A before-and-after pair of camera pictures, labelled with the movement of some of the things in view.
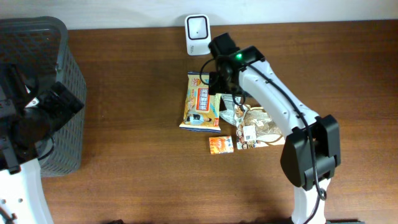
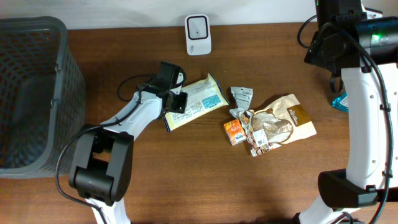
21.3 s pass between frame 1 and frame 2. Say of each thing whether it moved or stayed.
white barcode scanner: stayed
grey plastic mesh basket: stayed
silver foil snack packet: moved
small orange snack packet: moved
